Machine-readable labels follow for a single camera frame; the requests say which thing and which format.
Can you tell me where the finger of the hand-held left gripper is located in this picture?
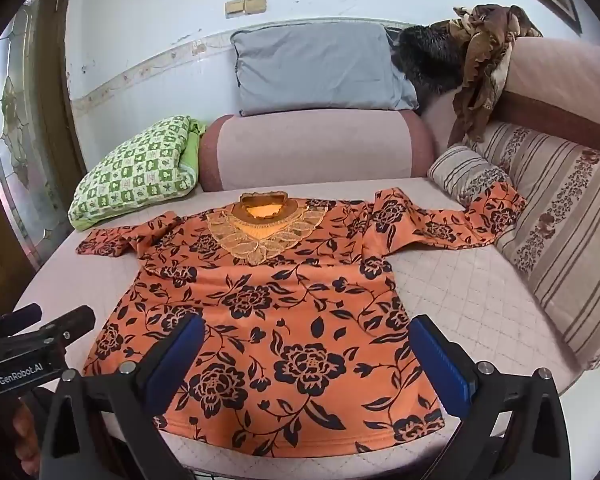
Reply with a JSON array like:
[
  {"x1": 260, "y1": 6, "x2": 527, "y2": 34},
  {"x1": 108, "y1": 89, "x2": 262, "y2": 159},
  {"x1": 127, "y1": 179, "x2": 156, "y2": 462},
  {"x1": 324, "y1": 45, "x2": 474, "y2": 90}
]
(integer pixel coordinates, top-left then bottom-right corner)
[
  {"x1": 30, "y1": 305, "x2": 97, "y2": 357},
  {"x1": 0, "y1": 303, "x2": 44, "y2": 336}
]

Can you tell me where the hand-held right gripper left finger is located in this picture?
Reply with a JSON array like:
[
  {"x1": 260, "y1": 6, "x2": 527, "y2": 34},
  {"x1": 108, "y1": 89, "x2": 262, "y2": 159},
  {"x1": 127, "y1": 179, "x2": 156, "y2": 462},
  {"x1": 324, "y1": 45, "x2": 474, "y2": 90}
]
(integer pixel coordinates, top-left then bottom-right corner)
[{"x1": 39, "y1": 314, "x2": 207, "y2": 480}]

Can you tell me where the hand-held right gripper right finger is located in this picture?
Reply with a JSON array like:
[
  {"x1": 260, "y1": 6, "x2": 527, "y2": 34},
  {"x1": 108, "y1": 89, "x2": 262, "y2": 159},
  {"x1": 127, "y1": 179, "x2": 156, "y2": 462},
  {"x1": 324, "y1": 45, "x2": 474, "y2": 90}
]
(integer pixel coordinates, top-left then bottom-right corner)
[{"x1": 409, "y1": 314, "x2": 573, "y2": 480}]

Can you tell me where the orange floral shirt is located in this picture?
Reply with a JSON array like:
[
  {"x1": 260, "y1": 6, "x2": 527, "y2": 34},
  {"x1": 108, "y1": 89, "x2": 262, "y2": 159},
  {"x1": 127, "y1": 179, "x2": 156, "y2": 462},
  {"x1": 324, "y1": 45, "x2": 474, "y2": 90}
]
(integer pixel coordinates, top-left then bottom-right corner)
[{"x1": 75, "y1": 186, "x2": 528, "y2": 458}]

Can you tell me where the wooden stained glass door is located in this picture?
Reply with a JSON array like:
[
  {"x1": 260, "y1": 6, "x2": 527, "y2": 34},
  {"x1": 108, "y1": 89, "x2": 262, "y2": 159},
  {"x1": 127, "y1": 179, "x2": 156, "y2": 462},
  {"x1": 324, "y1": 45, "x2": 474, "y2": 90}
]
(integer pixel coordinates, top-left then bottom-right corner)
[{"x1": 0, "y1": 0, "x2": 88, "y2": 306}]

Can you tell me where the green checked pillow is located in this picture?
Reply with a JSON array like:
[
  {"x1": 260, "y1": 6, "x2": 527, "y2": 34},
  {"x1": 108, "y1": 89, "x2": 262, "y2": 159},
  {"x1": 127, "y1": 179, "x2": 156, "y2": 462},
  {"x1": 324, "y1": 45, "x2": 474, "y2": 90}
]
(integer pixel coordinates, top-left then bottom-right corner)
[{"x1": 67, "y1": 115, "x2": 208, "y2": 233}]

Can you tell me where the striped beige pillow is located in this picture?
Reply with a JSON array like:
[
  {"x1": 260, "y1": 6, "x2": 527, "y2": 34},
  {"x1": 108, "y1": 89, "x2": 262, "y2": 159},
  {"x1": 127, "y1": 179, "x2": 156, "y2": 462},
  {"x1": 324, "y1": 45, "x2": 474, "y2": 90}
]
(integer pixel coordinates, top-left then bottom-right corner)
[{"x1": 472, "y1": 121, "x2": 600, "y2": 372}]

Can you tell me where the small striped floral cushion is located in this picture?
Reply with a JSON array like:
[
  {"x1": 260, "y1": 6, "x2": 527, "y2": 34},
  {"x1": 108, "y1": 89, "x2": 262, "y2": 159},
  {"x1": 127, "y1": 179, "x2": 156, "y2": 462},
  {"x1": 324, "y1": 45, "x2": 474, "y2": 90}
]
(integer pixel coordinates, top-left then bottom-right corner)
[{"x1": 426, "y1": 145, "x2": 515, "y2": 207}]

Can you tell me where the pink sofa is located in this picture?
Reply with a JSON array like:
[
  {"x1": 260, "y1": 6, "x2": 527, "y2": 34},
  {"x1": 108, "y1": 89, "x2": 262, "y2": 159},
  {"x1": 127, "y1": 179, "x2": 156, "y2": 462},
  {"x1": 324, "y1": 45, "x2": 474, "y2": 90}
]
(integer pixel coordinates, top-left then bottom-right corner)
[{"x1": 10, "y1": 20, "x2": 600, "y2": 467}]

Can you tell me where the black fur garment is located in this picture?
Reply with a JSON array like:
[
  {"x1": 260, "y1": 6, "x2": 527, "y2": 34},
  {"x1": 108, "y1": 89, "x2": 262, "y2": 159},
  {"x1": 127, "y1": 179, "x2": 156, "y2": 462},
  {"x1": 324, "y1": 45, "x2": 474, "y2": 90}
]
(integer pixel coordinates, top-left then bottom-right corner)
[{"x1": 390, "y1": 21, "x2": 473, "y2": 97}]

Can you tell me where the brown patterned scarf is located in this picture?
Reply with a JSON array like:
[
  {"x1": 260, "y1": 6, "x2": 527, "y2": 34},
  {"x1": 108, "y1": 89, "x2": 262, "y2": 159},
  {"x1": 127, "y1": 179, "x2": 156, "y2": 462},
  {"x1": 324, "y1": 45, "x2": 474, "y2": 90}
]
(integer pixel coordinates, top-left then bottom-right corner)
[{"x1": 447, "y1": 4, "x2": 545, "y2": 147}]

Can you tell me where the grey pillow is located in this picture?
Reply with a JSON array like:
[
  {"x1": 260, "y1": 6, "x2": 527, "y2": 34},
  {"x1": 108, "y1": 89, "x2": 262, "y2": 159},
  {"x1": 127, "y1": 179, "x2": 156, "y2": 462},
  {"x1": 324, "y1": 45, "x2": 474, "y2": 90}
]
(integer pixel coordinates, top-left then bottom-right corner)
[{"x1": 229, "y1": 21, "x2": 421, "y2": 117}]

